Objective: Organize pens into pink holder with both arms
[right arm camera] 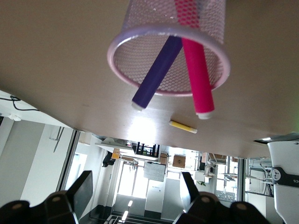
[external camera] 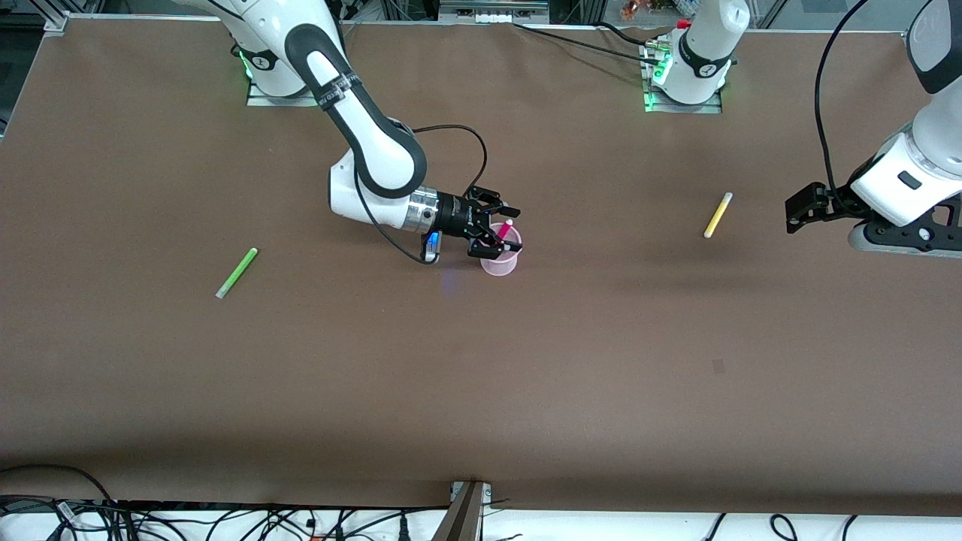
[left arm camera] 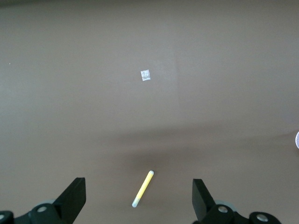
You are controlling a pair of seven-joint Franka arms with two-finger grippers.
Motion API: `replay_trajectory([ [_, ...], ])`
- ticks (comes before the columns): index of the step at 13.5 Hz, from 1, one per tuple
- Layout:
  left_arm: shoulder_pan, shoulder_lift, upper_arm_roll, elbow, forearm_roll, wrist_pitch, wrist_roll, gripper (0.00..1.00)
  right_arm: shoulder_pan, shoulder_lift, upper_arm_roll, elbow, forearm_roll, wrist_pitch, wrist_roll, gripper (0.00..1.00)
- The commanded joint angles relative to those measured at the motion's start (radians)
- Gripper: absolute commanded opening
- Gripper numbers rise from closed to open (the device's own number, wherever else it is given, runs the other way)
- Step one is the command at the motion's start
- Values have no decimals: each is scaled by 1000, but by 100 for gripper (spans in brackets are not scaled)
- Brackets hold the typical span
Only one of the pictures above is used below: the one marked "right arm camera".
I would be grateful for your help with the pink highlighter pen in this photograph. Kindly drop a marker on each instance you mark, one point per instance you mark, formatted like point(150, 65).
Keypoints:
point(198, 70)

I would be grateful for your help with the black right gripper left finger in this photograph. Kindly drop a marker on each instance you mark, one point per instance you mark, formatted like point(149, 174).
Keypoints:
point(81, 193)

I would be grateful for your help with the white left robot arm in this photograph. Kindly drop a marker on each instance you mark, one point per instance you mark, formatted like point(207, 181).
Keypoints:
point(285, 177)

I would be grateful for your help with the brown cardboard box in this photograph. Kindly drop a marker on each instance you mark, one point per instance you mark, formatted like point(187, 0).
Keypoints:
point(179, 161)

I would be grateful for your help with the purple highlighter pen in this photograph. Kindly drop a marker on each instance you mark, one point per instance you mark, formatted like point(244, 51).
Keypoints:
point(158, 70)

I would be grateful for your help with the yellow highlighter pen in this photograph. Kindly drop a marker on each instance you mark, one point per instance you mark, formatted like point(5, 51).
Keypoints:
point(182, 126)

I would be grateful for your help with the white whiteboard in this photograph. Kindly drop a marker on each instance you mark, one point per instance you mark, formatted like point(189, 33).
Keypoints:
point(154, 172)

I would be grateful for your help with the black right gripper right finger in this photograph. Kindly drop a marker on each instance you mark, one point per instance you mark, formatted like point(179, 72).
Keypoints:
point(190, 193)

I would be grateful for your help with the pink mesh pen holder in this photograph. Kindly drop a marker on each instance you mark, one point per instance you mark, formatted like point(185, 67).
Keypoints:
point(149, 56)

